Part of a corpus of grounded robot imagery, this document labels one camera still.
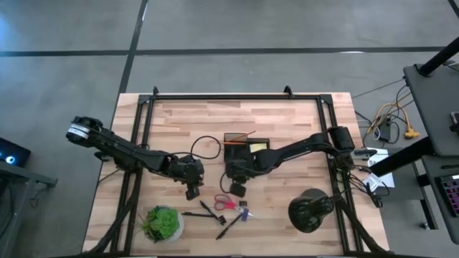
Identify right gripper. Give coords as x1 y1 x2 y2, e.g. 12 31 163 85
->
224 157 260 198

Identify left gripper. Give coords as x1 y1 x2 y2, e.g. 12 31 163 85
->
168 156 205 201

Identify red-handled scissors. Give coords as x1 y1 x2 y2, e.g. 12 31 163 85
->
214 193 257 219

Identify black pen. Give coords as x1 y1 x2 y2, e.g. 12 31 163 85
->
199 200 219 221
215 214 245 240
181 211 216 219

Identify black mesh desk organizer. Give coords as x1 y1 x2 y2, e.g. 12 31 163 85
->
222 131 271 173

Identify potted green succulent plant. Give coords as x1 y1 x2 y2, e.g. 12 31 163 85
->
141 204 186 244

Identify black power adapter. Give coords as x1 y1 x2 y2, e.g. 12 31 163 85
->
378 119 393 143

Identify black desk beam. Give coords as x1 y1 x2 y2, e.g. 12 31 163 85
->
369 135 437 177

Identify grey side table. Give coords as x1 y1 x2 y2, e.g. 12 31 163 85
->
0 160 59 258

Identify grey desk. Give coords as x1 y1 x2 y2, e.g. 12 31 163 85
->
421 154 459 245
403 62 459 158

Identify keyboard with pink keys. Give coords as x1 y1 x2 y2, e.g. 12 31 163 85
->
435 174 459 218

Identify black round pole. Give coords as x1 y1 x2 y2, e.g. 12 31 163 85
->
418 35 459 77

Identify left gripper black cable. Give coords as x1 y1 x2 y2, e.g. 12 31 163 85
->
189 135 222 161

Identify black metal table frame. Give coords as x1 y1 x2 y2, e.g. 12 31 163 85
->
91 85 387 258

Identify yellow cable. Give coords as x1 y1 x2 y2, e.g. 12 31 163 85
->
367 102 421 140

